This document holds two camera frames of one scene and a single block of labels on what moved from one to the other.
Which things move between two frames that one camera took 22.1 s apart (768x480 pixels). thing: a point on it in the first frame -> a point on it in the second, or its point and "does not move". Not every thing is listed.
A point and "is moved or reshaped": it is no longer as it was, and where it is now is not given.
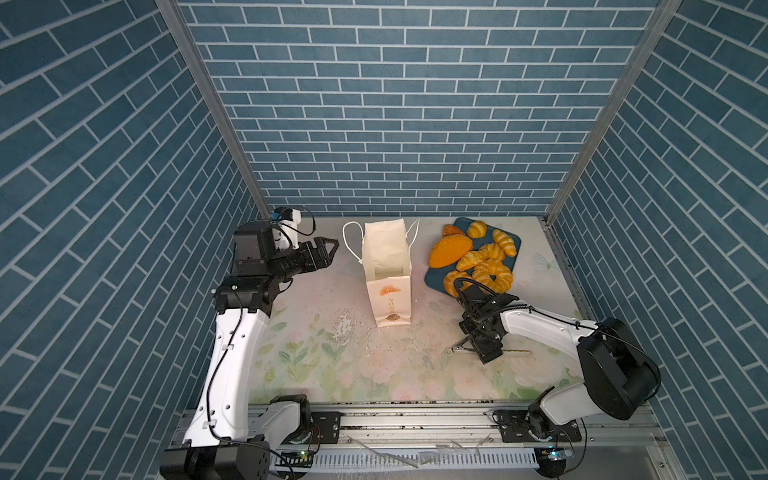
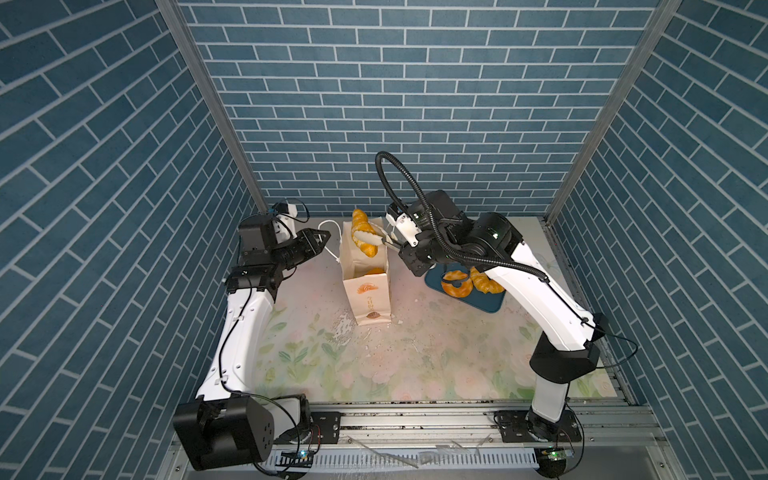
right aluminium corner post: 657,25 does not move
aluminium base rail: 476,441 does not move
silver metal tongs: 456,348 -> 378,237
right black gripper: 485,350 -> 407,254
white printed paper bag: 387,265 is moved or reshaped
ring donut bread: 449,282 does not move
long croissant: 469,259 is moved or reshaped
